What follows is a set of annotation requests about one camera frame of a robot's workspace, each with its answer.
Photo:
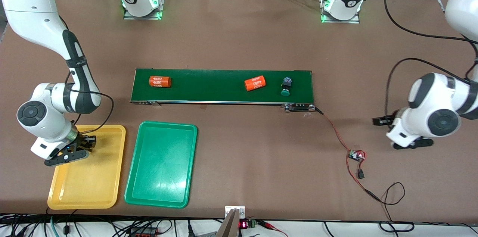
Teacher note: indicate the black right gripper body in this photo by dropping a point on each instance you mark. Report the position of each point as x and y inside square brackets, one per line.
[83, 142]

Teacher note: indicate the orange cylindrical battery cell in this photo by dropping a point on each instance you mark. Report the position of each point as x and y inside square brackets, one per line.
[160, 81]
[255, 83]

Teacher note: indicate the green push button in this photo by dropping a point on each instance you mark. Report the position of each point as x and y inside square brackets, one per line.
[286, 81]

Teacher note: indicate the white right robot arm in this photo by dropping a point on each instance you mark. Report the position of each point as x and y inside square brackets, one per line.
[37, 9]

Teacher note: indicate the yellow plastic tray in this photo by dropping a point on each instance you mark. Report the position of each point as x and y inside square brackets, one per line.
[89, 184]

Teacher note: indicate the small conveyor controller board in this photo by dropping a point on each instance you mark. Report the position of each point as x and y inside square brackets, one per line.
[354, 155]

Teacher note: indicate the small black connector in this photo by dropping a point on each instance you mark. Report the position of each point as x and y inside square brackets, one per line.
[360, 174]

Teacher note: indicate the green plastic tray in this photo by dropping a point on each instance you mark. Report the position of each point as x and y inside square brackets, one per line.
[160, 170]

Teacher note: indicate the black and red power strip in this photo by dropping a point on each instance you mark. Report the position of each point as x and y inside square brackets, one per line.
[143, 233]

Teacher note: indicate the green conveyor belt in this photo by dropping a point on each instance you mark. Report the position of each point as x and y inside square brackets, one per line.
[205, 94]

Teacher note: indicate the red alligator clip lead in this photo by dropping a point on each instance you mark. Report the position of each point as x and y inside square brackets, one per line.
[272, 226]

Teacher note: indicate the red digit display module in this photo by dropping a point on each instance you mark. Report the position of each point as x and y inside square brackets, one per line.
[243, 224]

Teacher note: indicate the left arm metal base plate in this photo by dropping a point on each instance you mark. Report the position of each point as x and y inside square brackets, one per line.
[341, 21]

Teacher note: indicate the grey metal post bracket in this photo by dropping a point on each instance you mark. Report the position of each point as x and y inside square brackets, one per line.
[231, 225]

